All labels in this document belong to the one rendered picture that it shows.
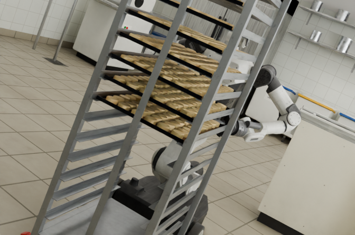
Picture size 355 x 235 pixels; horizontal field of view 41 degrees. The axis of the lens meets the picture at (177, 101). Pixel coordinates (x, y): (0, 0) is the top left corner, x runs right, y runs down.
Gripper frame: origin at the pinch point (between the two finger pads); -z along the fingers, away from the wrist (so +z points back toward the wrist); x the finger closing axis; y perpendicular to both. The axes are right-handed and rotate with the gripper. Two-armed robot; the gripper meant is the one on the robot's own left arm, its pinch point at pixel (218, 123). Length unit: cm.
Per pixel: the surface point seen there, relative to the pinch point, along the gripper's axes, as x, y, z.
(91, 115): -9, -3, -69
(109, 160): -36, -20, -38
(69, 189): -45, -6, -64
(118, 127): -17.4, -18.0, -42.6
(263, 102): -35, -290, 398
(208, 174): -24.5, 7.4, 0.4
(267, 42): 45.8, 7.2, 0.1
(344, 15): 130, -265, 452
